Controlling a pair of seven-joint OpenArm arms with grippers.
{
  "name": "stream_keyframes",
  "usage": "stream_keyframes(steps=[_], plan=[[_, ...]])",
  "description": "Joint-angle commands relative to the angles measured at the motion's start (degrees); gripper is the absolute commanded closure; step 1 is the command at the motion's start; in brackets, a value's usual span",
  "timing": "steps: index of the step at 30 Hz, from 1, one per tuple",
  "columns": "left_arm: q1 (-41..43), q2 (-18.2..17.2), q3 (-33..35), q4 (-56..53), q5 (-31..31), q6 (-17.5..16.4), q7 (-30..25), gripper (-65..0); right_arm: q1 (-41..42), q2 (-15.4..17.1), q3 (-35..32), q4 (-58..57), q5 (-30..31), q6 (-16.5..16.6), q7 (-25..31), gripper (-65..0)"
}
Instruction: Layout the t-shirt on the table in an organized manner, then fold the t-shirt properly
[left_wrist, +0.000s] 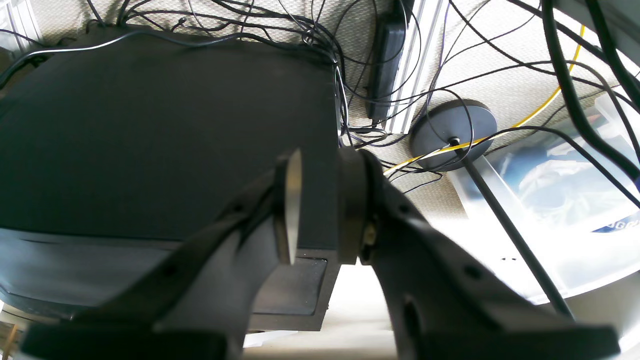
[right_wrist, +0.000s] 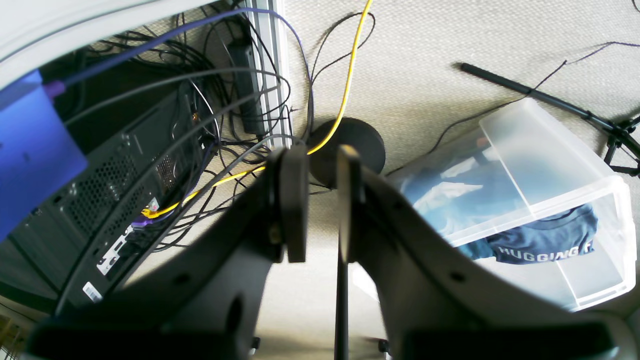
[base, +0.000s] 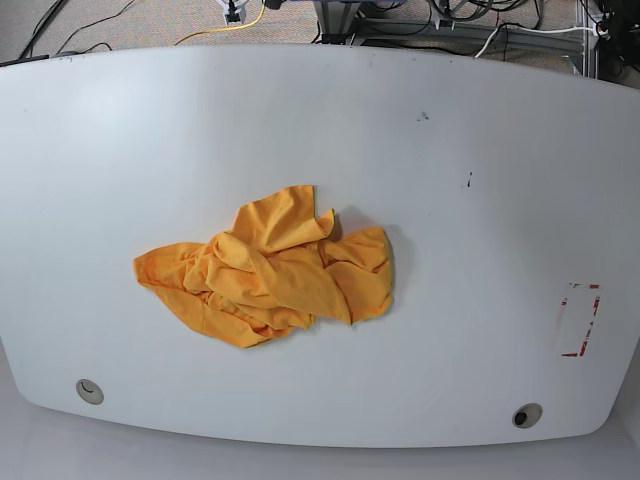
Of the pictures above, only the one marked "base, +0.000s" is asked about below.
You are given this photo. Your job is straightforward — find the left table grommet hole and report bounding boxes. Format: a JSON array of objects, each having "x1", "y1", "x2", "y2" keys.
[{"x1": 76, "y1": 379, "x2": 104, "y2": 406}]

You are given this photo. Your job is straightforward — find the red tape rectangle marking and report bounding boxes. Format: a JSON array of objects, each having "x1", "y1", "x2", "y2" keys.
[{"x1": 557, "y1": 283, "x2": 602, "y2": 358}]

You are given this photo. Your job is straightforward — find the white cable on floor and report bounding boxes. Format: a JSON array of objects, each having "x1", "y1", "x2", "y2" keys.
[{"x1": 473, "y1": 23, "x2": 599, "y2": 59}]

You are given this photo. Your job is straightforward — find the yellow cable on floor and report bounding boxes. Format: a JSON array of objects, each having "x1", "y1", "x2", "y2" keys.
[{"x1": 174, "y1": 0, "x2": 265, "y2": 47}]

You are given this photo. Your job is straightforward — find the right table grommet hole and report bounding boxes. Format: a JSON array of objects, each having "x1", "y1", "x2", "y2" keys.
[{"x1": 512, "y1": 403, "x2": 543, "y2": 429}]

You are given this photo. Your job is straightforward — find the aluminium frame rail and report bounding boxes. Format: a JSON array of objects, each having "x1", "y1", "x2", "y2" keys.
[{"x1": 312, "y1": 1, "x2": 593, "y2": 57}]

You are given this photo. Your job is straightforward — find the table grommet hole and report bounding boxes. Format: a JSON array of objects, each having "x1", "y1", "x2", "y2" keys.
[
  {"x1": 76, "y1": 379, "x2": 104, "y2": 406},
  {"x1": 512, "y1": 403, "x2": 543, "y2": 429}
]

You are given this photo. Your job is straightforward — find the orange t-shirt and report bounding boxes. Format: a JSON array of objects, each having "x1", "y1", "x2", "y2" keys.
[{"x1": 133, "y1": 185, "x2": 393, "y2": 348}]

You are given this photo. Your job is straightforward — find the black cable left floor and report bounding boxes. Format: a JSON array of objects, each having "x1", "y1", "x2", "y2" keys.
[{"x1": 19, "y1": 0, "x2": 136, "y2": 57}]

